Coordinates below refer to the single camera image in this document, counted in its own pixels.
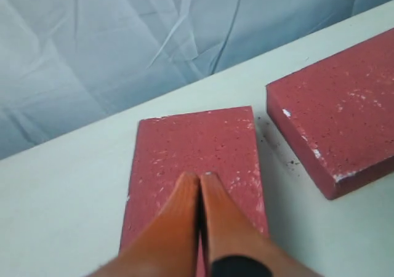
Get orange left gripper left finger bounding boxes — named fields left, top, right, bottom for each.
left=90, top=172, right=199, bottom=276

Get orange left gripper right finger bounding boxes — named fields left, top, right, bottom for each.
left=200, top=172, right=314, bottom=276

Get red brick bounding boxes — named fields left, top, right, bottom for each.
left=118, top=105, right=271, bottom=277
left=266, top=30, right=393, bottom=200

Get white backdrop cloth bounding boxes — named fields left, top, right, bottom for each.
left=1, top=0, right=391, bottom=158

